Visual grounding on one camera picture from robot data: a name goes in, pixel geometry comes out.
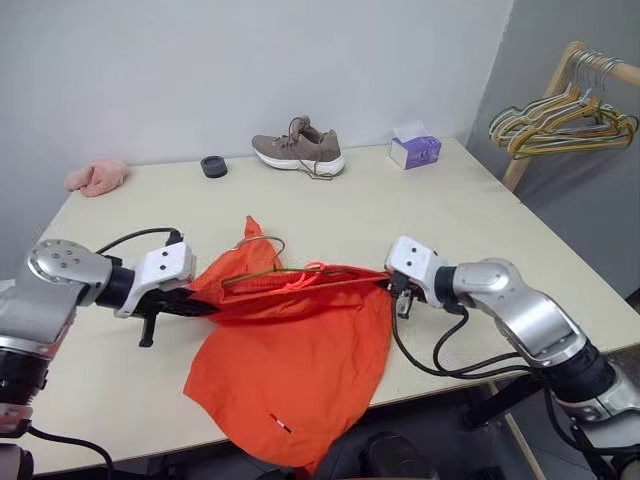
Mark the pink fluffy cloth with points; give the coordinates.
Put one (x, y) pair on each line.
(97, 179)

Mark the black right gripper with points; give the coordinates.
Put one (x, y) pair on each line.
(404, 295)

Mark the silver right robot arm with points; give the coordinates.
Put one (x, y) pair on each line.
(530, 315)

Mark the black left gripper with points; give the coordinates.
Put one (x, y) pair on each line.
(155, 304)

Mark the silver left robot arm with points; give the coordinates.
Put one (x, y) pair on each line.
(50, 295)

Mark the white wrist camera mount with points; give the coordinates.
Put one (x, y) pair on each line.
(162, 267)
(412, 260)

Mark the bunch of hangers on rack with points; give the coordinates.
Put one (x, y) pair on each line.
(555, 148)

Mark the taupe sneaker with white sole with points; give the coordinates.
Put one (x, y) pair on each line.
(300, 147)

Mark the black table frame bar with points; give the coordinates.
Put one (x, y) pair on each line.
(500, 402)

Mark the purple white tissue box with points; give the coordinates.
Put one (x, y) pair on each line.
(417, 147)

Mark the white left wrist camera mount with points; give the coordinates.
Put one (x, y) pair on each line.
(162, 267)

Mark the dark rounded shape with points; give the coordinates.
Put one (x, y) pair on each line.
(380, 457)

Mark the beige slanted leg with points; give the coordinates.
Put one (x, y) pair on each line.
(520, 440)

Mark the wooden clothes rack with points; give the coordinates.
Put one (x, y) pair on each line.
(562, 70)

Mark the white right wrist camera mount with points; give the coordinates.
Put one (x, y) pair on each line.
(412, 260)

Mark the orange shorts garment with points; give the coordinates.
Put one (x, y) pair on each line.
(290, 360)

